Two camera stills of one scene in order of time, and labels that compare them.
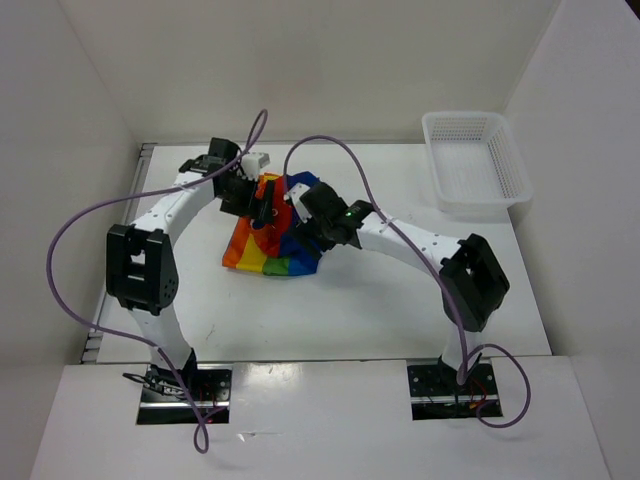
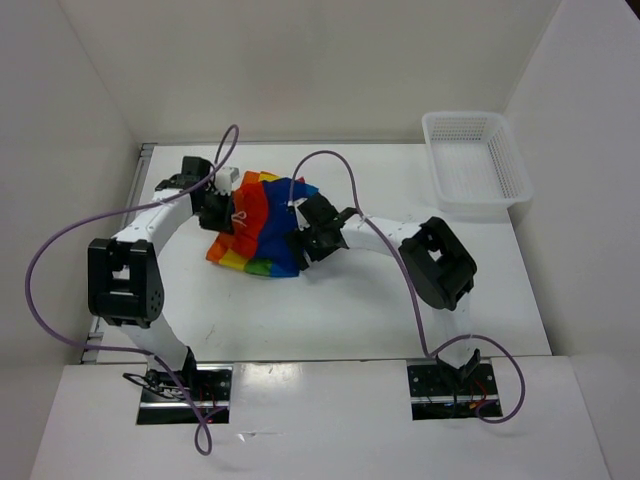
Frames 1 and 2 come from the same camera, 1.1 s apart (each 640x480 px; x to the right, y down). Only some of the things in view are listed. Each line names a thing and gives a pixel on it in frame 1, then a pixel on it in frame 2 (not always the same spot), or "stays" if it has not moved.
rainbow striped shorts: x=278 y=248 stays
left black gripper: x=262 y=208 → x=224 y=223
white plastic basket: x=475 y=162 stays
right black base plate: x=436 y=394 stays
